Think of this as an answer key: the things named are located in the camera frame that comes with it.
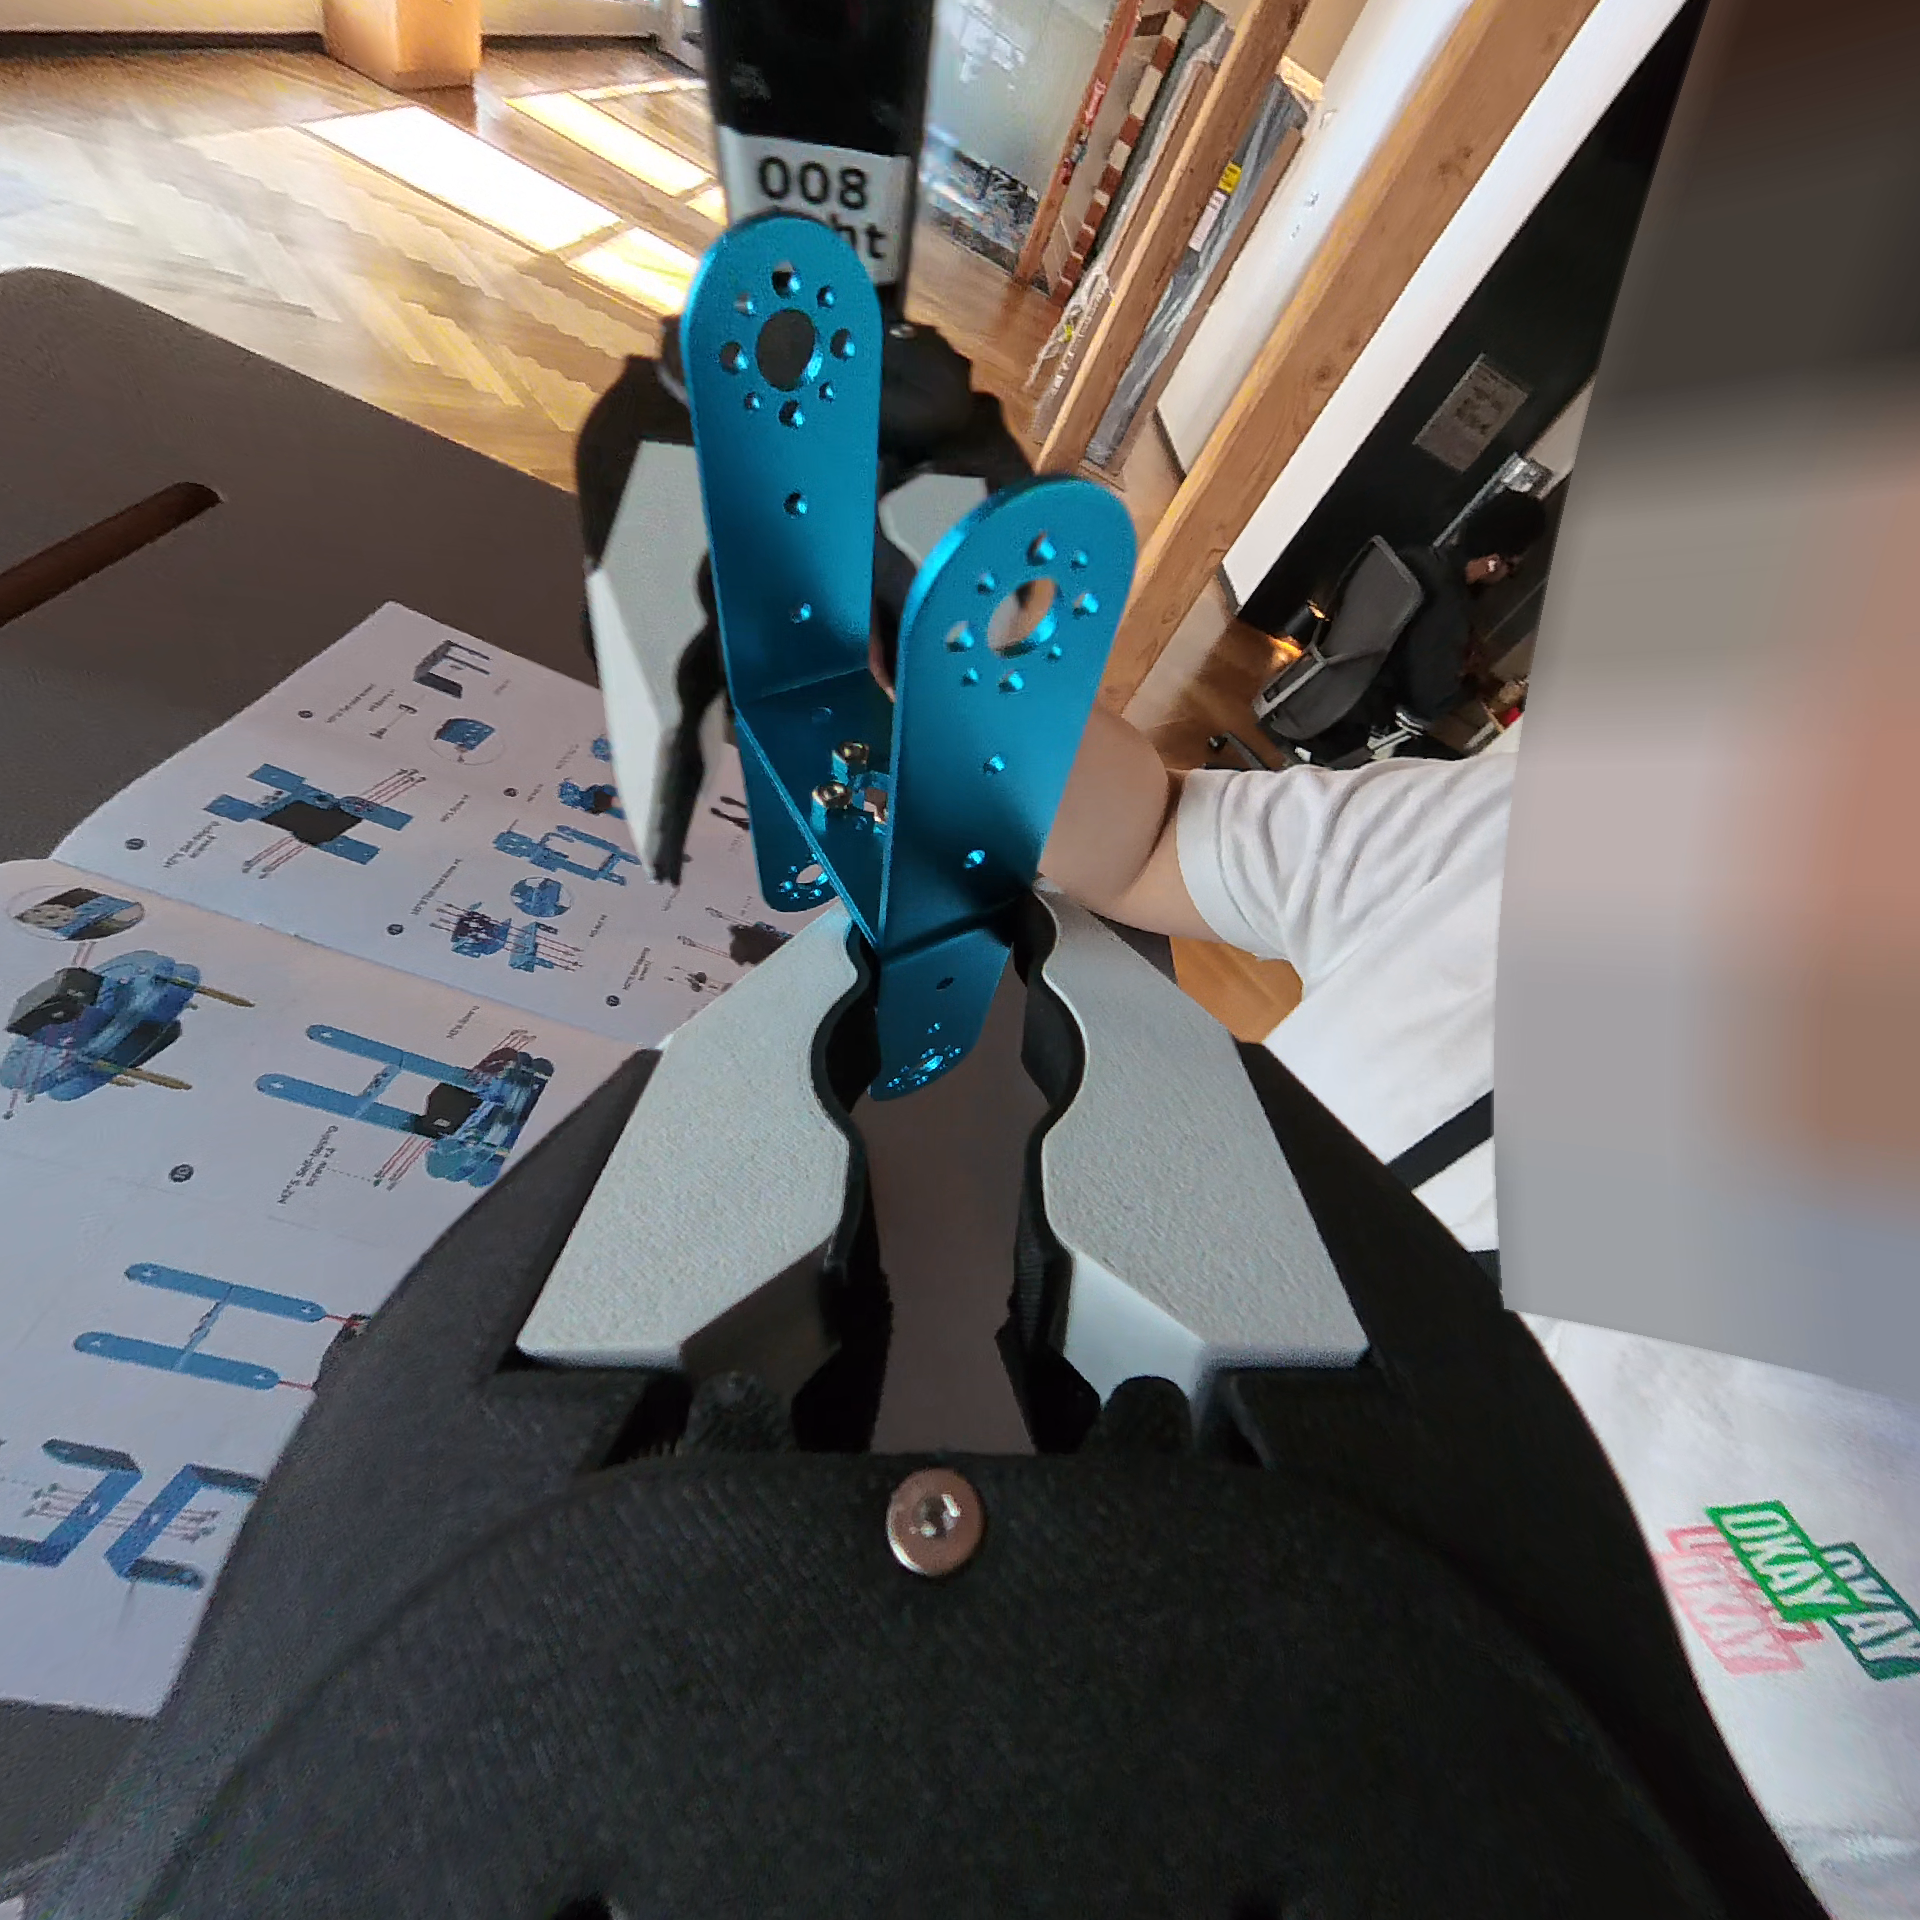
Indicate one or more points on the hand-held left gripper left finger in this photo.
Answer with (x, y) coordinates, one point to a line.
(676, 1201)

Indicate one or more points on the slim wooden pillar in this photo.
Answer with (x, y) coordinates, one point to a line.
(1202, 196)

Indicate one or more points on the blue metal bracket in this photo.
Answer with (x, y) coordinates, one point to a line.
(781, 494)

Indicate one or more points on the thick wooden pillar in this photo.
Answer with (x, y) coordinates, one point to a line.
(1320, 377)

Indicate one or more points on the person's right forearm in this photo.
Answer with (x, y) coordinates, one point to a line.
(1110, 826)

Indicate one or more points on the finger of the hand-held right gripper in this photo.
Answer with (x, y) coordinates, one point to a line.
(646, 601)
(917, 518)

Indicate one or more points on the paper wall notice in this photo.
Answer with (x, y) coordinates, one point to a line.
(1471, 412)

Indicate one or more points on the dark grey desk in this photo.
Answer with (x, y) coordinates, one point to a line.
(346, 494)

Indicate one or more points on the printed assembly instruction sheet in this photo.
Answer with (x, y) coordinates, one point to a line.
(226, 1201)

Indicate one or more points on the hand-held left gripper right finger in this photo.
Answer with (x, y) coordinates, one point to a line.
(1202, 1201)

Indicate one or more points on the leaning framed panels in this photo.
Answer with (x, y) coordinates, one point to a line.
(1126, 119)

